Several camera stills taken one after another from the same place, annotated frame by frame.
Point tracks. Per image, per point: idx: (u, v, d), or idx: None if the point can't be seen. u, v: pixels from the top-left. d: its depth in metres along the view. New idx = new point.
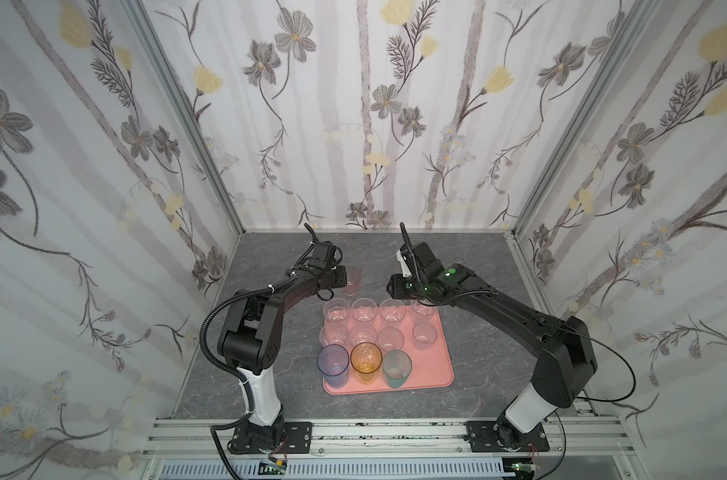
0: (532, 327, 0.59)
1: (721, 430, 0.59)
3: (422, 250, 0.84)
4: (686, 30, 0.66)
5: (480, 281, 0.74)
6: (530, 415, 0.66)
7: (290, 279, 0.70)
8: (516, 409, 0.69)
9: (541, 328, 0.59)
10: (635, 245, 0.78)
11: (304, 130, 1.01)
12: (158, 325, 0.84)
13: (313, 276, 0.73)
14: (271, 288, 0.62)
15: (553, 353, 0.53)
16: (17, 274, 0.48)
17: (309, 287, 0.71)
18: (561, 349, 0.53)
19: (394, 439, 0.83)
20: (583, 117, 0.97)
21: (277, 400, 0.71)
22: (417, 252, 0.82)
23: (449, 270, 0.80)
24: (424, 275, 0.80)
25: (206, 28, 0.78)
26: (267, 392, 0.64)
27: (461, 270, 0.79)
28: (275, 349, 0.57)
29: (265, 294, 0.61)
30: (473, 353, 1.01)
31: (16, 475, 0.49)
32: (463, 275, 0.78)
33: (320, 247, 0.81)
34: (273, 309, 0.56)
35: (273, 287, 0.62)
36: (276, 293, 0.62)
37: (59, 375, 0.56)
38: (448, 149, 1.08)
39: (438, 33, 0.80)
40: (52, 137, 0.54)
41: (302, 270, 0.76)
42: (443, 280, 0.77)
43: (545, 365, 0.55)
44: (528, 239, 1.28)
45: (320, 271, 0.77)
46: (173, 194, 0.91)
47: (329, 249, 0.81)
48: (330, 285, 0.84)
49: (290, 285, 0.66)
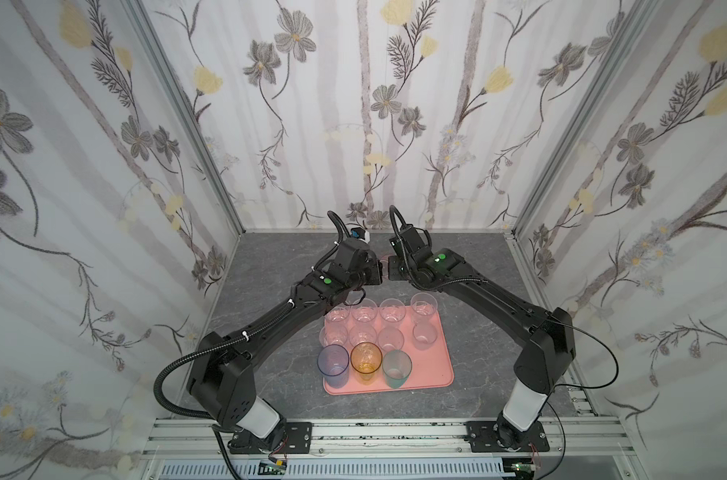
0: (521, 318, 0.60)
1: (721, 430, 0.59)
3: (411, 234, 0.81)
4: (685, 30, 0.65)
5: (469, 269, 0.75)
6: (524, 410, 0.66)
7: (285, 309, 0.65)
8: (511, 406, 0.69)
9: (528, 318, 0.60)
10: (635, 246, 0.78)
11: (304, 130, 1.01)
12: (157, 325, 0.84)
13: (321, 299, 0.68)
14: (245, 338, 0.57)
15: (539, 344, 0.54)
16: (17, 273, 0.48)
17: (315, 312, 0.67)
18: (547, 340, 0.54)
19: (394, 439, 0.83)
20: (583, 118, 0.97)
21: (275, 413, 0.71)
22: (406, 238, 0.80)
23: (440, 255, 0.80)
24: (413, 261, 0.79)
25: (206, 28, 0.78)
26: (260, 414, 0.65)
27: (450, 255, 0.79)
28: (245, 403, 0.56)
29: (238, 344, 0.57)
30: (473, 353, 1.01)
31: (16, 475, 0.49)
32: (452, 261, 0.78)
33: (345, 252, 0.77)
34: (234, 373, 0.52)
35: (248, 335, 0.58)
36: (250, 343, 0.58)
37: (59, 375, 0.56)
38: (448, 149, 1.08)
39: (438, 33, 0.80)
40: (52, 137, 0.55)
41: (308, 288, 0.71)
42: (433, 267, 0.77)
43: (529, 354, 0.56)
44: (528, 239, 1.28)
45: (340, 288, 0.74)
46: (173, 194, 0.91)
47: (355, 257, 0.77)
48: (362, 284, 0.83)
49: (272, 330, 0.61)
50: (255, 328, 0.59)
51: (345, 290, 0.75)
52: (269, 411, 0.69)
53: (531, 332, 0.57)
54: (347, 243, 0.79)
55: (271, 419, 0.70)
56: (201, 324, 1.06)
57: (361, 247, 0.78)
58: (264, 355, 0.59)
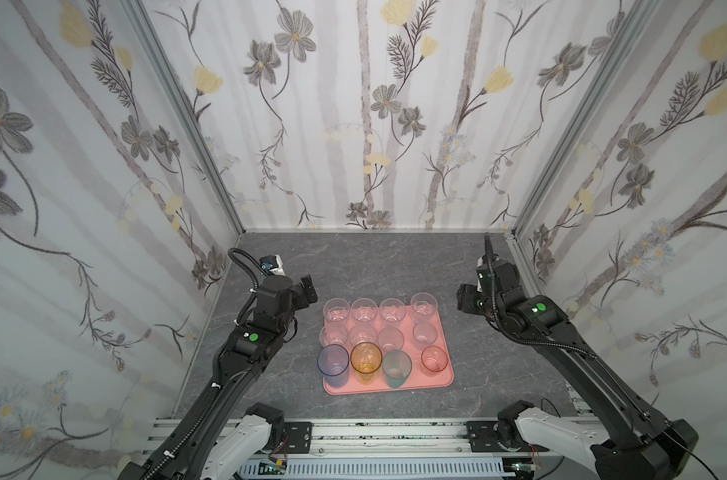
0: (631, 418, 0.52)
1: (721, 430, 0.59)
3: (505, 270, 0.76)
4: (686, 30, 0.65)
5: (572, 331, 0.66)
6: (544, 436, 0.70)
7: (210, 397, 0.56)
8: (533, 424, 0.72)
9: (641, 423, 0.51)
10: (635, 246, 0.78)
11: (304, 130, 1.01)
12: (157, 325, 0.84)
13: (254, 363, 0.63)
14: (168, 457, 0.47)
15: (651, 461, 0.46)
16: (17, 274, 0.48)
17: (249, 380, 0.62)
18: (661, 462, 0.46)
19: (394, 439, 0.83)
20: (583, 117, 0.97)
21: (262, 420, 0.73)
22: (499, 274, 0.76)
23: (538, 304, 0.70)
24: (502, 303, 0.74)
25: (206, 28, 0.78)
26: (238, 455, 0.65)
27: (550, 307, 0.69)
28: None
29: (163, 466, 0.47)
30: (473, 353, 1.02)
31: (16, 475, 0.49)
32: (551, 316, 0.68)
33: (265, 297, 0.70)
34: None
35: (172, 451, 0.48)
36: (177, 459, 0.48)
37: (59, 375, 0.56)
38: (448, 149, 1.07)
39: (438, 33, 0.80)
40: (52, 136, 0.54)
41: (234, 354, 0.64)
42: (527, 314, 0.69)
43: (631, 466, 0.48)
44: (528, 239, 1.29)
45: (271, 337, 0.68)
46: (173, 194, 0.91)
47: (278, 300, 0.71)
48: (292, 313, 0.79)
49: (201, 432, 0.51)
50: (177, 439, 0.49)
51: (278, 338, 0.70)
52: (250, 436, 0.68)
53: (643, 442, 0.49)
54: (265, 287, 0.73)
55: (257, 434, 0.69)
56: (201, 324, 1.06)
57: (282, 287, 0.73)
58: (197, 463, 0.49)
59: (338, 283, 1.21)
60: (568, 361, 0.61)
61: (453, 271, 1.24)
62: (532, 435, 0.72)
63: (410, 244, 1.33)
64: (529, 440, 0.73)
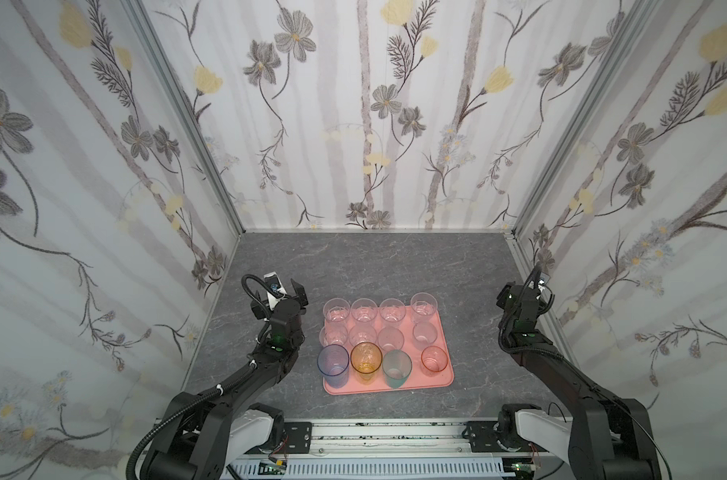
0: (582, 389, 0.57)
1: (721, 430, 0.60)
3: (529, 307, 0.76)
4: (686, 30, 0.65)
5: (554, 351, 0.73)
6: (536, 430, 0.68)
7: (249, 369, 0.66)
8: (529, 417, 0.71)
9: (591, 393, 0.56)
10: (635, 246, 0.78)
11: (304, 130, 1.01)
12: (157, 325, 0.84)
13: (278, 366, 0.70)
14: (219, 391, 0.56)
15: (586, 409, 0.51)
16: (17, 274, 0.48)
17: (274, 375, 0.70)
18: (597, 412, 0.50)
19: (394, 439, 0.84)
20: (583, 117, 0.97)
21: (269, 417, 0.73)
22: (524, 303, 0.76)
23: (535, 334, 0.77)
24: (511, 325, 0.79)
25: (206, 28, 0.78)
26: (241, 440, 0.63)
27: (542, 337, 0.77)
28: (216, 467, 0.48)
29: (212, 398, 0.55)
30: (473, 353, 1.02)
31: (16, 475, 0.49)
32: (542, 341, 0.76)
33: (278, 323, 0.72)
34: (217, 422, 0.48)
35: (222, 388, 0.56)
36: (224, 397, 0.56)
37: (59, 375, 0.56)
38: (448, 149, 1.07)
39: (438, 33, 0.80)
40: (52, 137, 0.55)
41: (262, 355, 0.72)
42: (523, 339, 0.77)
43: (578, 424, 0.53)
44: (528, 239, 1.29)
45: (291, 353, 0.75)
46: (173, 194, 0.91)
47: (289, 326, 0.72)
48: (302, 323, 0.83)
49: (244, 384, 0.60)
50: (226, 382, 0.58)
51: (294, 352, 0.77)
52: (254, 423, 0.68)
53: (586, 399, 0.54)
54: (276, 314, 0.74)
55: (261, 423, 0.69)
56: (201, 324, 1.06)
57: (292, 314, 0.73)
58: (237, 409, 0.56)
59: (338, 283, 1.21)
60: (539, 360, 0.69)
61: (453, 271, 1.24)
62: (526, 429, 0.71)
63: (410, 244, 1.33)
64: (524, 435, 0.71)
